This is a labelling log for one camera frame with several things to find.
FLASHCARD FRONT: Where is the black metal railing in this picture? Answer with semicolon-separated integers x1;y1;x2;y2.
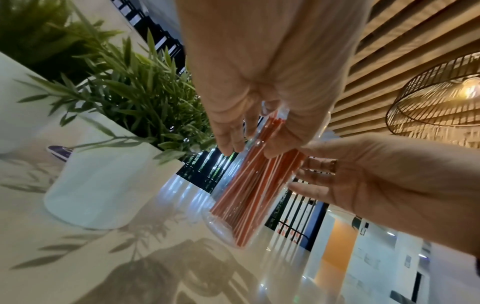
175;148;318;242

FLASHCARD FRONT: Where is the person's right hand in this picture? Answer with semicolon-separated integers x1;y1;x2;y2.
286;132;441;239

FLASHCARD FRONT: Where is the person's left hand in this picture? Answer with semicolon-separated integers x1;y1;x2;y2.
175;0;373;160

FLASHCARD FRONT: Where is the white plant pot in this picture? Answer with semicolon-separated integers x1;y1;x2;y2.
43;117;186;231

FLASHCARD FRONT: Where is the person's right forearm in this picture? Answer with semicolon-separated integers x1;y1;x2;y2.
436;158;480;259

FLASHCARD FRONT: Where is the orange door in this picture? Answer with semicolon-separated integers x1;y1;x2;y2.
314;219;360;283

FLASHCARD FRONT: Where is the green leafy plant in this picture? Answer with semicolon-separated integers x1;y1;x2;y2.
15;27;219;167
0;0;115;85

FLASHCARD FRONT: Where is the bundle of red straws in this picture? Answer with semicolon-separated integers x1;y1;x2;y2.
209;109;307;247

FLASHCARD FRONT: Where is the clear drinking glass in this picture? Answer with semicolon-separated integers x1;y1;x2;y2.
201;101;335;249

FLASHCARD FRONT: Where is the glowing light bulb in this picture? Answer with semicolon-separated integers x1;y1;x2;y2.
462;78;480;100

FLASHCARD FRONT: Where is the black wire pendant lamp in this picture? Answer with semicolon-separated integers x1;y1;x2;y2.
386;51;480;136

